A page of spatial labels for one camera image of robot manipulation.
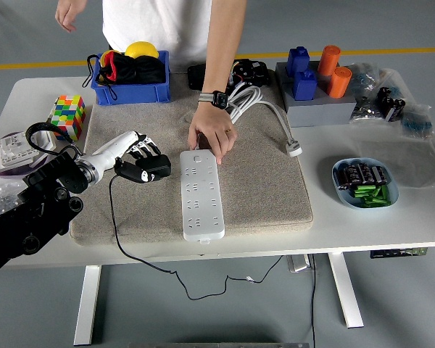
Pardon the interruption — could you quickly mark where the black wristwatch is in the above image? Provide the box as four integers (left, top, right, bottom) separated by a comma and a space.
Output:
197, 90, 230, 109

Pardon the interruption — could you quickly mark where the black cylindrical capacitor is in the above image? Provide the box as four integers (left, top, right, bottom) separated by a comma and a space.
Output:
371, 165, 390, 186
347, 165, 362, 188
336, 167, 351, 191
358, 162, 373, 186

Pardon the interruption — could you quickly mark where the black drawstring bag red trim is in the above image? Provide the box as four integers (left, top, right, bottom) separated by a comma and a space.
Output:
82, 49, 167, 101

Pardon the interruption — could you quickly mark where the white power strip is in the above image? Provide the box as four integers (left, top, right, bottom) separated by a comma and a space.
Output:
179, 148, 227, 244

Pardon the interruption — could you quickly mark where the white table leg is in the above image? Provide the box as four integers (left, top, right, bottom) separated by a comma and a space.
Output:
73, 265, 102, 347
328, 252, 365, 329

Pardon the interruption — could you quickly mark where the orange cylinder block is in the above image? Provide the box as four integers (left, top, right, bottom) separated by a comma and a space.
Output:
318, 45, 341, 76
328, 66, 353, 99

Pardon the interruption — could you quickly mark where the grey-brown mat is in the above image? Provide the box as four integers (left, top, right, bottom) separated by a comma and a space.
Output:
70, 71, 315, 247

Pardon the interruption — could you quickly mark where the black electronic device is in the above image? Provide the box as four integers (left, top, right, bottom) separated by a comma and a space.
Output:
186, 58, 273, 90

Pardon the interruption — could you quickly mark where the person's right hand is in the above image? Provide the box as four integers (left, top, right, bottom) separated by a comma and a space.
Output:
54, 0, 85, 33

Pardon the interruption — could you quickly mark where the black hanging cable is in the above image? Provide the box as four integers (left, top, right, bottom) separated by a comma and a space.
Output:
310, 253, 318, 348

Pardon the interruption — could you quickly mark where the green cylindrical battery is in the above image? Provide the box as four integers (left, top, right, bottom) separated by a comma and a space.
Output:
360, 197, 389, 208
375, 185, 392, 204
354, 185, 376, 199

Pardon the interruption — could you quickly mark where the person's left hand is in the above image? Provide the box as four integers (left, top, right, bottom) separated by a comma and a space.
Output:
187, 103, 239, 166

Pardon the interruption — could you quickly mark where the clear bag of black capacitors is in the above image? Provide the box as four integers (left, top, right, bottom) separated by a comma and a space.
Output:
375, 70, 413, 123

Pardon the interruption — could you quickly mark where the white power strip cord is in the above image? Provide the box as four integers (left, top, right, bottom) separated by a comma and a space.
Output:
225, 82, 304, 157

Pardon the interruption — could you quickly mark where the colourful puzzle cube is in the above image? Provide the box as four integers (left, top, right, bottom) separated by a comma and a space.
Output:
47, 94, 87, 142

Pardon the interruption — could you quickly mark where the blue square block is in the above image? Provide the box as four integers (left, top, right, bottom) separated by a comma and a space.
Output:
286, 46, 311, 77
292, 69, 318, 102

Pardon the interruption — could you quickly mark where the empty clear plastic bag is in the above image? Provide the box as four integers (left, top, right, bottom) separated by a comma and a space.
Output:
355, 133, 435, 189

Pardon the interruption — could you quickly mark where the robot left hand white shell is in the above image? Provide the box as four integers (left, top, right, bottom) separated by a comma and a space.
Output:
92, 130, 164, 185

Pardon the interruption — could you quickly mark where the yellow ball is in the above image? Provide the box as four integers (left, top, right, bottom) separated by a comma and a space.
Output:
125, 41, 160, 59

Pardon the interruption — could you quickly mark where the clear bag of blue parts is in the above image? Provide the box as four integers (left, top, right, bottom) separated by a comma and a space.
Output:
398, 104, 435, 141

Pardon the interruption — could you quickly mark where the clear bag of dark parts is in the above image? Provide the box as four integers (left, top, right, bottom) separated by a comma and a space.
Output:
347, 62, 384, 125

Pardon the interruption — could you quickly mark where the black table control box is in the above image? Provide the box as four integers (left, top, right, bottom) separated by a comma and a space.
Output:
370, 247, 428, 260

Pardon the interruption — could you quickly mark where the silver metal bracket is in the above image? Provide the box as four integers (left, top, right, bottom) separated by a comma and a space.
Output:
287, 254, 312, 273

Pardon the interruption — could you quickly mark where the purple dish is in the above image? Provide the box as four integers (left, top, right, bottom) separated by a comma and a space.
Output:
0, 132, 51, 178

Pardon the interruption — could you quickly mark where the blue plastic bin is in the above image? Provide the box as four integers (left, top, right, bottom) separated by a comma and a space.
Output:
91, 49, 172, 106

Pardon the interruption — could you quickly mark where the grey block base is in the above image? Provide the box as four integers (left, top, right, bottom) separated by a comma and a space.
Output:
275, 60, 358, 128

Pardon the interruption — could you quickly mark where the black power adapter with cord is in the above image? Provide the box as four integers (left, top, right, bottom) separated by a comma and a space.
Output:
108, 154, 286, 301

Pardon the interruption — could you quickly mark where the light blue dish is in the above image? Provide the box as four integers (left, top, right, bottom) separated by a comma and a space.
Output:
331, 157, 399, 210

